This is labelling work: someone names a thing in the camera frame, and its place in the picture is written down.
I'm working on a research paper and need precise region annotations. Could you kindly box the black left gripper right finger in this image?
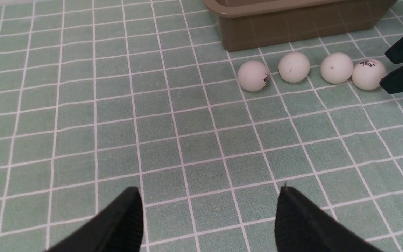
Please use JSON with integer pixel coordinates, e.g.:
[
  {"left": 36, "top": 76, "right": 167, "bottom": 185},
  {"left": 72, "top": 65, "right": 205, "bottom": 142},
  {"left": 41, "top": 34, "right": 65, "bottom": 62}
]
[{"left": 274, "top": 185, "right": 379, "bottom": 252}]

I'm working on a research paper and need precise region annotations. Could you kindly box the white ball front printed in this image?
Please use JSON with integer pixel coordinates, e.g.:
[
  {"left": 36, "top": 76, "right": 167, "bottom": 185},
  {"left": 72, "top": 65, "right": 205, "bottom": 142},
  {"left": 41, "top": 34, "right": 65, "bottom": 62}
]
[{"left": 351, "top": 58, "right": 387, "bottom": 91}]

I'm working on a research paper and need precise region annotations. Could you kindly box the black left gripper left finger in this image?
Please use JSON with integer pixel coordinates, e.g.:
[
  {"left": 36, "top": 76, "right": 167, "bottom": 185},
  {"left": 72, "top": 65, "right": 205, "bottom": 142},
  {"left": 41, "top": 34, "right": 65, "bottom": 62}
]
[{"left": 47, "top": 187, "right": 144, "bottom": 252}]

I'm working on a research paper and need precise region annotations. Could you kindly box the olive plastic storage bin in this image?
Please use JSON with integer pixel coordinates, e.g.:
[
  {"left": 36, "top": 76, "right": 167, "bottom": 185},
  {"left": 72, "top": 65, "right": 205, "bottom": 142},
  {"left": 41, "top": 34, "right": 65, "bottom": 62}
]
[{"left": 203, "top": 0, "right": 396, "bottom": 52}]

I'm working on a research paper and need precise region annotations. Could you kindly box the green checkered table mat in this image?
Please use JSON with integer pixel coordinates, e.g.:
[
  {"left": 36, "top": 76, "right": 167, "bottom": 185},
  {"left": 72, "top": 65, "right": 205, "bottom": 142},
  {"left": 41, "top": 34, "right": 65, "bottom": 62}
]
[{"left": 0, "top": 0, "right": 403, "bottom": 252}]

